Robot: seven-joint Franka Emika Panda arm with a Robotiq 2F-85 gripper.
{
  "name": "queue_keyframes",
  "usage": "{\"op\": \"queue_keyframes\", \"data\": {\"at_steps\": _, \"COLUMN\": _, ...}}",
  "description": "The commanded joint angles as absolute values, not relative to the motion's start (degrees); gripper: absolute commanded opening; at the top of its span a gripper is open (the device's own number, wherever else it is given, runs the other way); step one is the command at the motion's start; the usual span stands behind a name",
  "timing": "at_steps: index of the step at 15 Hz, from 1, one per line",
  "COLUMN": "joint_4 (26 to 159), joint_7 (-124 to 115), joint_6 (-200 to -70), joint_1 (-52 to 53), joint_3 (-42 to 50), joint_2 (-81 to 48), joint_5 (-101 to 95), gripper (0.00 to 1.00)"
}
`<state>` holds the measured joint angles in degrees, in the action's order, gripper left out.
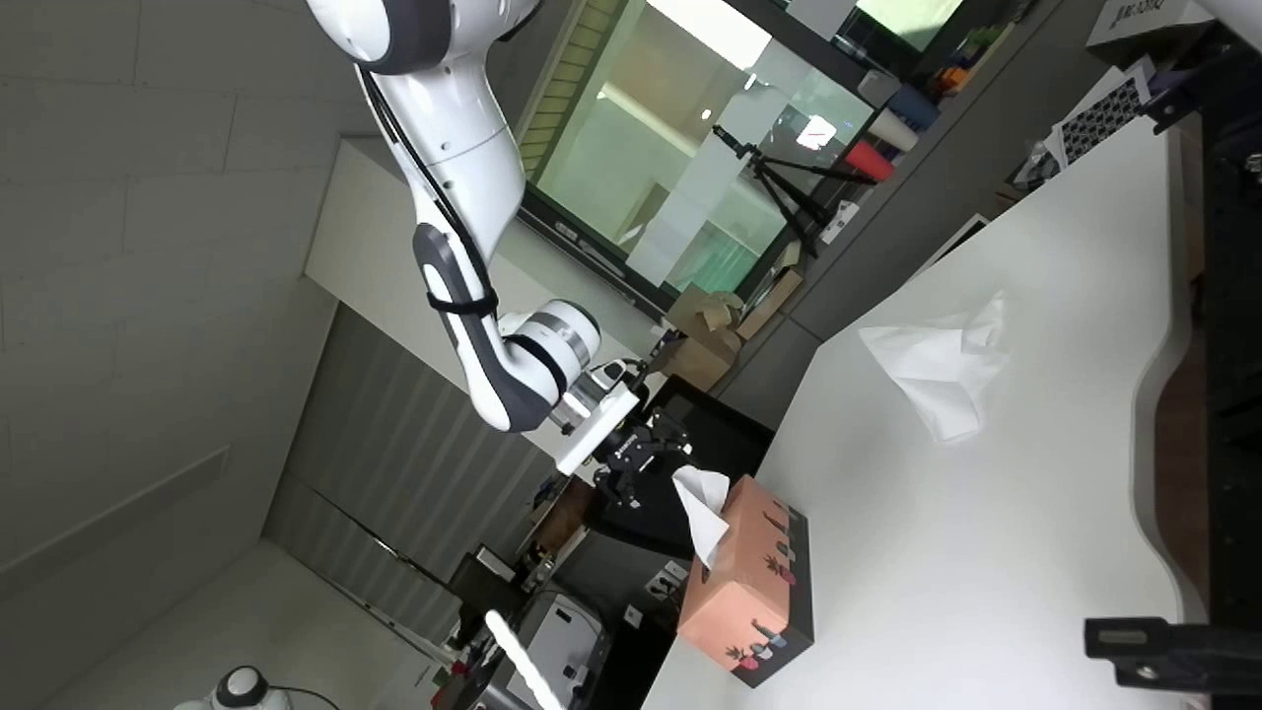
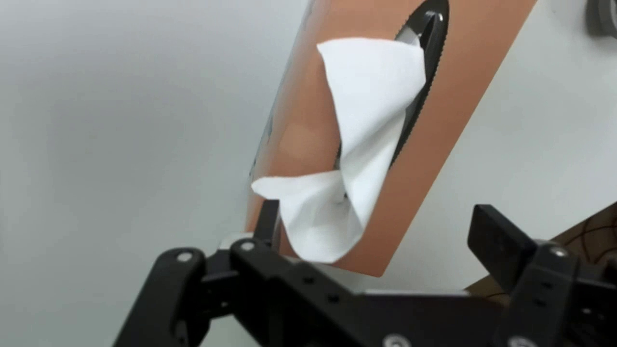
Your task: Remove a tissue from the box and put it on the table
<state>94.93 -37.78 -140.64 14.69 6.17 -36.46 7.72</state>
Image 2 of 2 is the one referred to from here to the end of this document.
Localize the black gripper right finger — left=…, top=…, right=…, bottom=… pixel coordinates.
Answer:
left=464, top=203, right=617, bottom=347

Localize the white tissue sheet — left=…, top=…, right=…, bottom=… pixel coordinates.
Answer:
left=248, top=37, right=428, bottom=266

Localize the brown tissue box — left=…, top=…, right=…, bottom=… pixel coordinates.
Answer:
left=244, top=0, right=539, bottom=280

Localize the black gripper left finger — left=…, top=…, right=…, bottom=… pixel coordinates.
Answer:
left=113, top=199, right=362, bottom=347

